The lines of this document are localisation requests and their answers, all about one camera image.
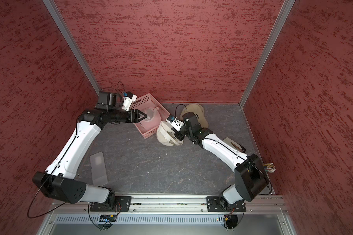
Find white pink baseball cap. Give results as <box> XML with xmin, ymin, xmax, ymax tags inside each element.
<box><xmin>156</xmin><ymin>121</ymin><xmax>183</xmax><ymax>146</ymax></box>

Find clear plastic sheet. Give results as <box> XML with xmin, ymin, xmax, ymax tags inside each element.
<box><xmin>90</xmin><ymin>152</ymin><xmax>108</xmax><ymax>186</ymax></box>

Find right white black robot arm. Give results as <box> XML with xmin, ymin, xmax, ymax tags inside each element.
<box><xmin>167</xmin><ymin>112</ymin><xmax>270</xmax><ymax>204</ymax></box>

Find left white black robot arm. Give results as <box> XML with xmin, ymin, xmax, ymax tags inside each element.
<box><xmin>32</xmin><ymin>91</ymin><xmax>147</xmax><ymax>210</ymax></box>

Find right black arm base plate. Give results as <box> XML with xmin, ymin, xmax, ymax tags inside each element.
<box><xmin>206</xmin><ymin>196</ymin><xmax>246</xmax><ymax>212</ymax></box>

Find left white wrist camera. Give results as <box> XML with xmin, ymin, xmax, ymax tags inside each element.
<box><xmin>122</xmin><ymin>92</ymin><xmax>137</xmax><ymax>111</ymax></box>

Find pink plastic basket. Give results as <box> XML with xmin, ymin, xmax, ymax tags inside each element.
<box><xmin>131</xmin><ymin>94</ymin><xmax>170</xmax><ymax>139</ymax></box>

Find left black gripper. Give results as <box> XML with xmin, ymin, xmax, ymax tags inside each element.
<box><xmin>109</xmin><ymin>108</ymin><xmax>147</xmax><ymax>124</ymax></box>

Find grey flat tool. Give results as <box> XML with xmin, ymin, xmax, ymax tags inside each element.
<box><xmin>223</xmin><ymin>137</ymin><xmax>246</xmax><ymax>153</ymax></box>

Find aluminium front rail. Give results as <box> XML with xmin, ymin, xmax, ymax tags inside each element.
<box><xmin>48</xmin><ymin>193</ymin><xmax>289</xmax><ymax>214</ymax></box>

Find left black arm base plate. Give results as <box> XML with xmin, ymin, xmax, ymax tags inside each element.
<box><xmin>89</xmin><ymin>196</ymin><xmax>132</xmax><ymax>212</ymax></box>

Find beige baseball cap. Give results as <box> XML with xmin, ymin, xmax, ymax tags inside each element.
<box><xmin>180</xmin><ymin>103</ymin><xmax>209</xmax><ymax>128</ymax></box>

